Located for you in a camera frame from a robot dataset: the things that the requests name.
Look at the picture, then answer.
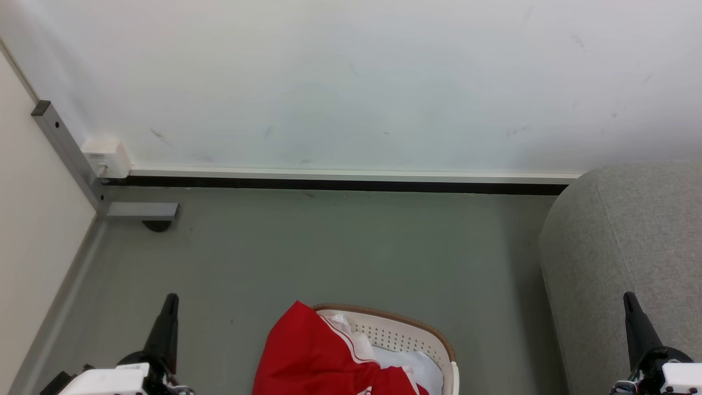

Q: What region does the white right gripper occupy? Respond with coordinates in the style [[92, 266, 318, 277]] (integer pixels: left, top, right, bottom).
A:
[[612, 292, 702, 395]]

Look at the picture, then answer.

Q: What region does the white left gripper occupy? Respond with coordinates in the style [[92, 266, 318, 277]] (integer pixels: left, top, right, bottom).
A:
[[58, 293, 194, 395]]

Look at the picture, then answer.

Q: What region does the red garment with striped trim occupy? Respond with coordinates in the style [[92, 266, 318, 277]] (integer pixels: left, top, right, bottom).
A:
[[252, 300, 429, 395]]

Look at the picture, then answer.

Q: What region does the grey fabric sofa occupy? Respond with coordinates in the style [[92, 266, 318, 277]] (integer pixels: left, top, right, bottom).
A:
[[539, 162, 702, 395]]

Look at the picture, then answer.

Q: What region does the grey floor skirting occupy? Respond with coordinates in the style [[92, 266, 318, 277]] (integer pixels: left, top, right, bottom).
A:
[[7, 218, 108, 395]]

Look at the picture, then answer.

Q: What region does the grey metal foot bar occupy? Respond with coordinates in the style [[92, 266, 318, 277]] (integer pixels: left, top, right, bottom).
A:
[[106, 202, 180, 221]]

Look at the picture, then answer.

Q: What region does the white brown-rimmed laundry basket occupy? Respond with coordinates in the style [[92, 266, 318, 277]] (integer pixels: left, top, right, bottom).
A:
[[313, 303, 460, 395]]

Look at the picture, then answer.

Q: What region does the white wall socket box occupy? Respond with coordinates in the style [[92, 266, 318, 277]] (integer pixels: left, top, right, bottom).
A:
[[81, 137, 132, 179]]

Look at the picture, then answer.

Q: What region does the grey metal frame post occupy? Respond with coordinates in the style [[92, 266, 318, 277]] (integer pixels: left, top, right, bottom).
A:
[[31, 100, 108, 218]]

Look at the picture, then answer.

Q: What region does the black wall base strip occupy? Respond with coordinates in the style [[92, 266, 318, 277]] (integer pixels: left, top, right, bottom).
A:
[[103, 176, 569, 196]]

